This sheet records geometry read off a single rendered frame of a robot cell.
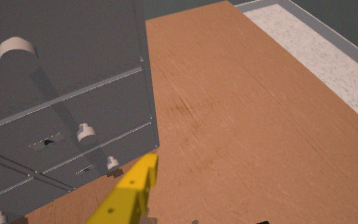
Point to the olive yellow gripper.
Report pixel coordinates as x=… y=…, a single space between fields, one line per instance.
x=128 y=200

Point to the dark grey chest of drawers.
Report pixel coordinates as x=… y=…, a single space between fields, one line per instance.
x=139 y=18

